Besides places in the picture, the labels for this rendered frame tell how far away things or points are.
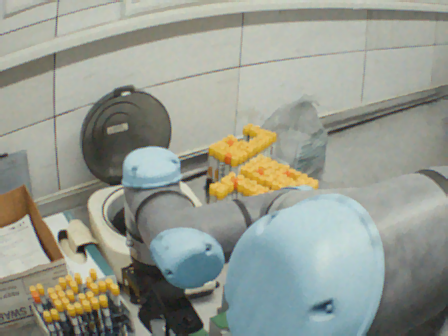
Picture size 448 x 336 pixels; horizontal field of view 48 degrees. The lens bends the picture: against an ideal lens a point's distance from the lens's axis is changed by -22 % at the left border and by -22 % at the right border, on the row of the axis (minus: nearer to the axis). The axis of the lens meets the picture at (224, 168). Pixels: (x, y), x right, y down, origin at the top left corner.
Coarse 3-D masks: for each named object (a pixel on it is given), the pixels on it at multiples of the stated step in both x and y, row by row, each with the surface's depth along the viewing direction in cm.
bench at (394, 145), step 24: (408, 96) 205; (432, 96) 218; (336, 120) 183; (360, 120) 191; (384, 120) 193; (408, 120) 196; (432, 120) 199; (336, 144) 175; (360, 144) 177; (384, 144) 178; (408, 144) 180; (432, 144) 182; (192, 168) 158; (336, 168) 164; (360, 168) 165; (384, 168) 166; (408, 168) 167; (72, 192) 139; (48, 216) 136; (120, 288) 118; (216, 288) 122; (216, 312) 115
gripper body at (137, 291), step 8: (136, 264) 83; (144, 264) 82; (128, 272) 90; (136, 272) 89; (144, 272) 86; (152, 272) 82; (160, 272) 83; (128, 280) 89; (136, 280) 88; (128, 288) 90; (136, 288) 87; (144, 288) 86; (136, 296) 90; (144, 296) 86; (136, 304) 90; (144, 304) 87; (152, 304) 86; (152, 312) 87
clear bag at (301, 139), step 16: (304, 96) 158; (288, 112) 156; (304, 112) 155; (272, 128) 156; (288, 128) 154; (304, 128) 153; (320, 128) 160; (288, 144) 153; (304, 144) 153; (320, 144) 160; (272, 160) 156; (288, 160) 154; (304, 160) 155; (320, 160) 162
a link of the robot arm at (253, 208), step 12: (432, 168) 38; (444, 168) 37; (276, 192) 74; (288, 192) 71; (300, 192) 68; (312, 192) 65; (324, 192) 62; (336, 192) 60; (240, 204) 73; (252, 204) 73; (264, 204) 73; (276, 204) 70; (288, 204) 67; (252, 216) 72
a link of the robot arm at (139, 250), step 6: (132, 240) 81; (132, 246) 82; (138, 246) 80; (144, 246) 80; (132, 252) 82; (138, 252) 81; (144, 252) 80; (138, 258) 82; (144, 258) 81; (150, 258) 81; (150, 264) 82
